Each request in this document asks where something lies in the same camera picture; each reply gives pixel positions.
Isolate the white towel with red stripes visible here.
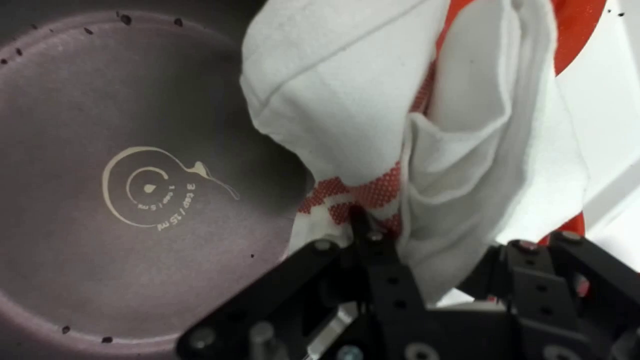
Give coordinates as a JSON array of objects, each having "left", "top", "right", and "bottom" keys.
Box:
[{"left": 238, "top": 0, "right": 603, "bottom": 309}]

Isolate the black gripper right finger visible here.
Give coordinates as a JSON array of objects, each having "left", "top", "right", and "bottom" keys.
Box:
[{"left": 458, "top": 230, "right": 640, "bottom": 336}]

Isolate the dark nonstick frying pan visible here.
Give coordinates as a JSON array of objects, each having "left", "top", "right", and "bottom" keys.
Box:
[{"left": 0, "top": 0, "right": 316, "bottom": 360}]

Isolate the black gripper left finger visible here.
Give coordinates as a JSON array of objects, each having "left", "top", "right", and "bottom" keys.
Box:
[{"left": 176, "top": 206, "right": 428, "bottom": 360}]

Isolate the large red plate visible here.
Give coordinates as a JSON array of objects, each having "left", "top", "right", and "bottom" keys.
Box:
[{"left": 436, "top": 0, "right": 610, "bottom": 76}]

